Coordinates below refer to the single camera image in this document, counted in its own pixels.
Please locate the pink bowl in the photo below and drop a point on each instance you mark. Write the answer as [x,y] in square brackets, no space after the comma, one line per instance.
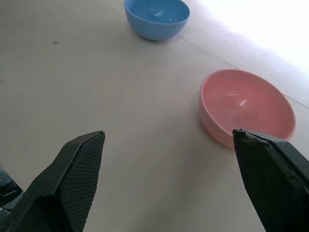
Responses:
[241,106]

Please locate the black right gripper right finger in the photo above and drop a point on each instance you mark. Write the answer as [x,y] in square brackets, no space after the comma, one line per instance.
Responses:
[270,178]

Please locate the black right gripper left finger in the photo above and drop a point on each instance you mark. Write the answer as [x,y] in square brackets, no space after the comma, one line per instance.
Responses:
[62,183]

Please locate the blue bowl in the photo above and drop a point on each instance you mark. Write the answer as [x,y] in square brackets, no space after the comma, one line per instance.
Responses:
[157,18]

